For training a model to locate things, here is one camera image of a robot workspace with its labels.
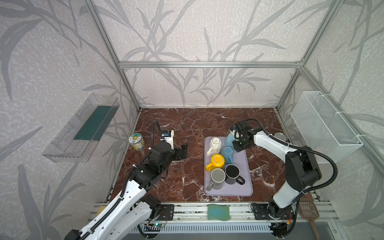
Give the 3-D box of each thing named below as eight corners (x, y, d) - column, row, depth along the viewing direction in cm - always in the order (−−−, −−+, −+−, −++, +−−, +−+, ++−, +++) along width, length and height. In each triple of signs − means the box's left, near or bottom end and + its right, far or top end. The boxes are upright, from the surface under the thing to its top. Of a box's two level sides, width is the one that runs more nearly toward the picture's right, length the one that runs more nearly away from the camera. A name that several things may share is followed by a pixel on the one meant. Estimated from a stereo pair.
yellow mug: (206, 171, 89) (207, 164, 82) (213, 158, 94) (214, 151, 87) (217, 177, 86) (219, 171, 79) (224, 164, 92) (226, 157, 84)
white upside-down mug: (207, 156, 94) (208, 148, 87) (211, 144, 100) (212, 136, 92) (217, 159, 93) (218, 151, 85) (221, 146, 98) (222, 138, 91)
